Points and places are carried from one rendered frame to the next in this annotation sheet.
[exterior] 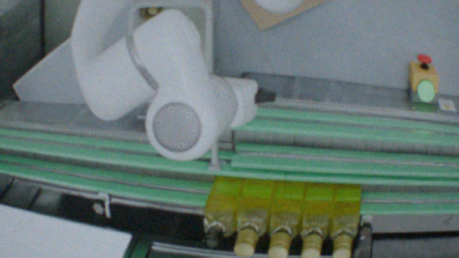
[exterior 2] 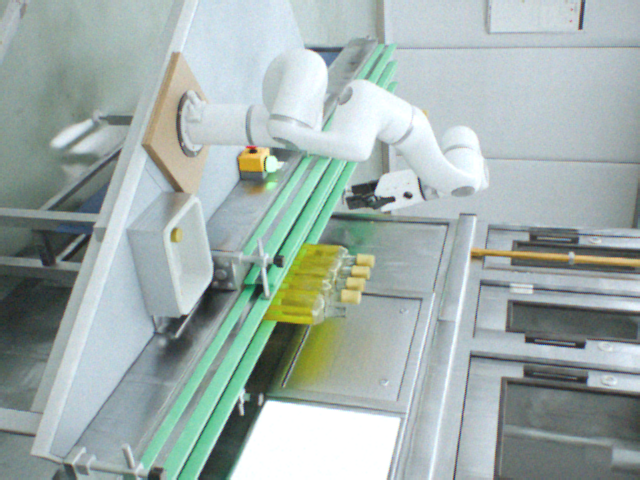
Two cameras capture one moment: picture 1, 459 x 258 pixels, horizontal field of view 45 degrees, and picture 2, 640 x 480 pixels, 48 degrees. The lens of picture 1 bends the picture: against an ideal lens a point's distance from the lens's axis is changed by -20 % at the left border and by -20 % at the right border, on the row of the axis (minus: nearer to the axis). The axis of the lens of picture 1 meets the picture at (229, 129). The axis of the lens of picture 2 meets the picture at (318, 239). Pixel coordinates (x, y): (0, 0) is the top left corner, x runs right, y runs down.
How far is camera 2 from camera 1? 166 cm
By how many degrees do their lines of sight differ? 70
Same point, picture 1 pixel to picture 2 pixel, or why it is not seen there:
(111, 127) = (190, 351)
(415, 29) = not seen: hidden behind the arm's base
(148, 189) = (245, 358)
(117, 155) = (234, 349)
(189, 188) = not seen: hidden behind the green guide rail
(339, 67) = (215, 198)
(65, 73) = (96, 369)
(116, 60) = (475, 157)
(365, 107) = (268, 200)
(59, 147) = (206, 397)
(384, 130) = (294, 200)
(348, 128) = (288, 214)
